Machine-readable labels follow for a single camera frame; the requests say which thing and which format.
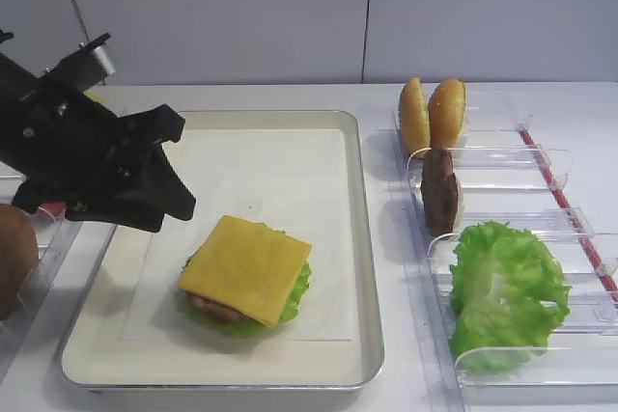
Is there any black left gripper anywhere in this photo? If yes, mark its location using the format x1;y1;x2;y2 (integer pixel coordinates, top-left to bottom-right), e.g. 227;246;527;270
1;34;196;232

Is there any yellow cheese slice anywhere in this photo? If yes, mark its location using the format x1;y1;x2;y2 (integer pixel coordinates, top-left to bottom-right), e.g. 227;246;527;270
178;215;312;328
84;91;105;106

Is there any yellow cheese slice in rack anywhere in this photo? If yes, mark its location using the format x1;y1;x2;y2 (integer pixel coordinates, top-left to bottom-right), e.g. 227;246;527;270
84;91;105;106

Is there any red tomato slice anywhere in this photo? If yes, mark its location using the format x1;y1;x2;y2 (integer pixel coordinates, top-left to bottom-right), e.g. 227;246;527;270
39;202;66;217

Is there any brown meat patty on tray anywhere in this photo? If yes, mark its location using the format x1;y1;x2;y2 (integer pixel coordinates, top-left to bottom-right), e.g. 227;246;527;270
187;293;247;325

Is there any brown meat patty in rack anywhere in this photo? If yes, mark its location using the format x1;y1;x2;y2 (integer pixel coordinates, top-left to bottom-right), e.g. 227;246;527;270
421;149;459;237

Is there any green lettuce leaf in rack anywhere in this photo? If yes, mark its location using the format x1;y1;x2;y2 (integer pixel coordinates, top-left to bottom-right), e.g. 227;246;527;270
449;221;571;374

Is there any white paper tray liner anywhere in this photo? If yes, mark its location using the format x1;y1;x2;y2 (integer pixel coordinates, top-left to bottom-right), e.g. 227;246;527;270
122;129;356;341

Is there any clear acrylic left rack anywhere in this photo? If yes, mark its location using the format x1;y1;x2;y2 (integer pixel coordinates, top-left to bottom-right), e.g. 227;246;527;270
0;93;120;370

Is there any clear acrylic rack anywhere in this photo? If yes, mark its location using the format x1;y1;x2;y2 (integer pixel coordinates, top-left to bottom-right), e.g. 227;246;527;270
0;93;120;370
393;117;617;411

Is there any cream metal tray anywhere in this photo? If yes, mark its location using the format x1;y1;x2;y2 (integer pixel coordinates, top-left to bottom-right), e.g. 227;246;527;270
60;110;383;390

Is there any brown bun half left rack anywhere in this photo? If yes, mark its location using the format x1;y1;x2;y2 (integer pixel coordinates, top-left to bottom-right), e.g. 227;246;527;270
0;204;39;320

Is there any tan bun half left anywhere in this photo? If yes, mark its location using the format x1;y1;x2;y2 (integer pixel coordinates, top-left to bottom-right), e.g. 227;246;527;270
398;77;431;155

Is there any tan bun half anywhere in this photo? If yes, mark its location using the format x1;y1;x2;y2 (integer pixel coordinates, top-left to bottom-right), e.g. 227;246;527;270
428;78;466;149
398;77;431;155

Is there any tan bun half right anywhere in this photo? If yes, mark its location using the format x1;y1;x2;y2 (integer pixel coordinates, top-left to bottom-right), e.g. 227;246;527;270
428;78;466;149

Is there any clear acrylic right rack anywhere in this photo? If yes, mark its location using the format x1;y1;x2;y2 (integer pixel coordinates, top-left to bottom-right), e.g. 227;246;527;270
393;117;617;411

